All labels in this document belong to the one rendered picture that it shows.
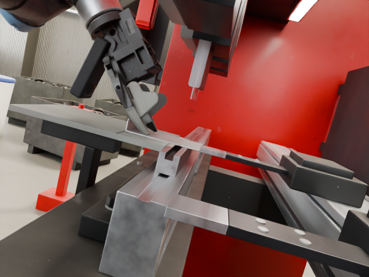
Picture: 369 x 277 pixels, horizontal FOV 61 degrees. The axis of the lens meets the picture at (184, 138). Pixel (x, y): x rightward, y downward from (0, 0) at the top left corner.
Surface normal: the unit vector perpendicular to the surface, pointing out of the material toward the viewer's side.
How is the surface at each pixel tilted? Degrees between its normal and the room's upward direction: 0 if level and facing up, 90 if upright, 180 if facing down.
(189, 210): 0
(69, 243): 0
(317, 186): 90
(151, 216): 90
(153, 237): 90
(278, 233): 0
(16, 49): 90
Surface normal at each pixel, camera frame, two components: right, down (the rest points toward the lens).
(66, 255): 0.25, -0.96
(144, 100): -0.21, -0.08
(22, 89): 0.00, 0.14
